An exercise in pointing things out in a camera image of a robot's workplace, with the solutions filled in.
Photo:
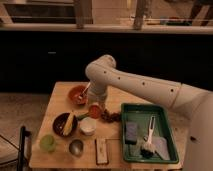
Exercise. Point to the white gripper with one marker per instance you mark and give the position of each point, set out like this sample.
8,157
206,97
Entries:
94,99

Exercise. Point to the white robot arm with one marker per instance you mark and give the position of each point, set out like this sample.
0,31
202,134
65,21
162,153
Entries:
194,103

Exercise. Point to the white paper cup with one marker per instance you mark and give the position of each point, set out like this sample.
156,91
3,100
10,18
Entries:
88,126

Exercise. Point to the small metal cup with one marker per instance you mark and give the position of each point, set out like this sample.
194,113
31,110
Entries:
76,147

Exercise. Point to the green plastic cup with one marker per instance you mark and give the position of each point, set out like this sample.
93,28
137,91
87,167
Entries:
47,143

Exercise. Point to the dark red grapes bunch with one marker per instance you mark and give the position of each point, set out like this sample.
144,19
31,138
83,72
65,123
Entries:
110,117

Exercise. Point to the metal spoon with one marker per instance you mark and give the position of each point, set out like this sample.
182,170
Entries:
80,97

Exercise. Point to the orange bowl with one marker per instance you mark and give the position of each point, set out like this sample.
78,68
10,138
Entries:
74,93

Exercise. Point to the green cucumber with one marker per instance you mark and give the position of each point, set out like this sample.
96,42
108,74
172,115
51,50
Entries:
82,116

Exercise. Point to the blue sponge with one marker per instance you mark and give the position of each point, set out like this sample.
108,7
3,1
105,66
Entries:
131,133

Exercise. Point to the green plastic tray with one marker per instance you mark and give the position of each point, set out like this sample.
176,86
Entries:
140,114

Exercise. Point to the yellow corn cob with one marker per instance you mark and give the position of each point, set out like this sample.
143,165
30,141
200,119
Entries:
68,125

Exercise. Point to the brown rectangular block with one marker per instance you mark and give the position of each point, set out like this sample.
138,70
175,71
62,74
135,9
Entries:
101,151

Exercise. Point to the dark brown bowl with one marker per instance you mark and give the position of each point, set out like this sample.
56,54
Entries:
59,123

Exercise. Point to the white dish brush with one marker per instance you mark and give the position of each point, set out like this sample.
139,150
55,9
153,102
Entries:
148,148

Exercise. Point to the grey cloth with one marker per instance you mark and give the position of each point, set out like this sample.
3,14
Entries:
161,147

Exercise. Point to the black chair frame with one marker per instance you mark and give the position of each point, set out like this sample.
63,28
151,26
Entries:
24,148

